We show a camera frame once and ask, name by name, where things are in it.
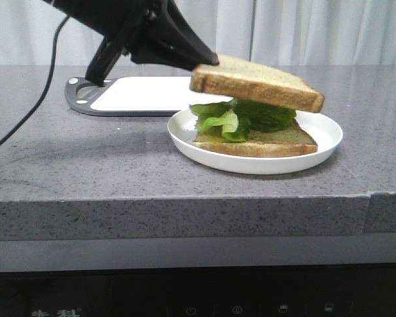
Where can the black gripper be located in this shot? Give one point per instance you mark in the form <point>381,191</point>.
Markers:
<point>126,27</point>

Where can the bread slice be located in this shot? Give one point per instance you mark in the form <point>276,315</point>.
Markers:
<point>290,142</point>
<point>243,79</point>

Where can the green lettuce leaf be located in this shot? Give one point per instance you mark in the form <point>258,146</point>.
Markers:
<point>233,120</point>

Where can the white cutting board grey rim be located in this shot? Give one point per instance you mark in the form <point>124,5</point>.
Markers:
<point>135,96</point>

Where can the white round plate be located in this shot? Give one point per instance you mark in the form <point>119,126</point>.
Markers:
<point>325,131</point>

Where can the grey white curtain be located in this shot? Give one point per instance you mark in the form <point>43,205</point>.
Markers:
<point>269,32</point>

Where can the black appliance front panel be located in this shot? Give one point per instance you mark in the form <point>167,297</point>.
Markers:
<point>294,290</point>

